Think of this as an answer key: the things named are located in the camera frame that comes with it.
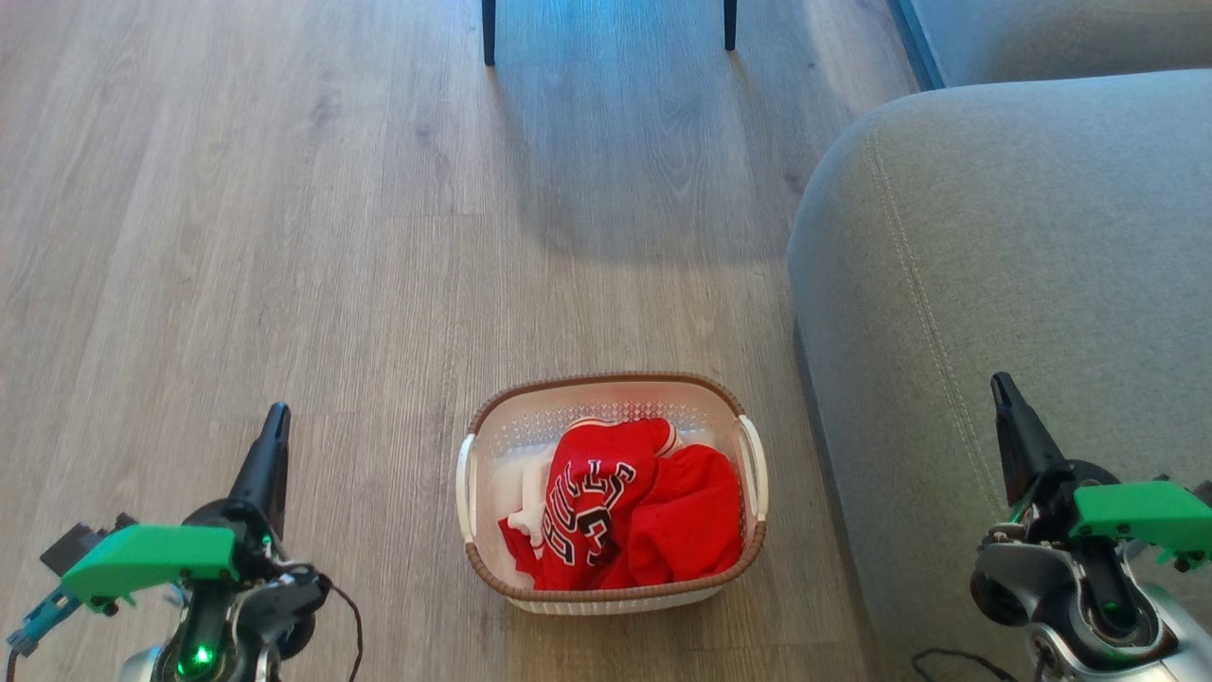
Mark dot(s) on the red basketball shorts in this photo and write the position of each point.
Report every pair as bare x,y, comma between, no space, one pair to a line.
691,521

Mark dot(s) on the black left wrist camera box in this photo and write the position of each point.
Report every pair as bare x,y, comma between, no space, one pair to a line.
66,547

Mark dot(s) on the grey fabric sofa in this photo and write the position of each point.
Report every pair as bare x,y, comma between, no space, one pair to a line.
994,237

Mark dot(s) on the teal left camera connector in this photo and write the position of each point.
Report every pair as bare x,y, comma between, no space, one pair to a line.
43,616

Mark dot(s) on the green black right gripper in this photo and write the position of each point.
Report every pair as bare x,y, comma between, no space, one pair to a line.
1136,511

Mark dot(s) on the white laundry basket brown rim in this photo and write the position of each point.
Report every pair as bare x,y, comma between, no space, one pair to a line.
492,568

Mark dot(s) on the black furniture leg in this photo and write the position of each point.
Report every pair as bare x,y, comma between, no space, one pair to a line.
489,33
730,24

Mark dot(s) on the grey upholstered section blue edge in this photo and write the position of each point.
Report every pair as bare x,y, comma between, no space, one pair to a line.
1060,38

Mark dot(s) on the red Bulls basketball jersey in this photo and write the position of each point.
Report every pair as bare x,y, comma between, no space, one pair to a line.
587,493

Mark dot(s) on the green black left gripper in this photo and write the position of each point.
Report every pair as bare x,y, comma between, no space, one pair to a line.
151,561

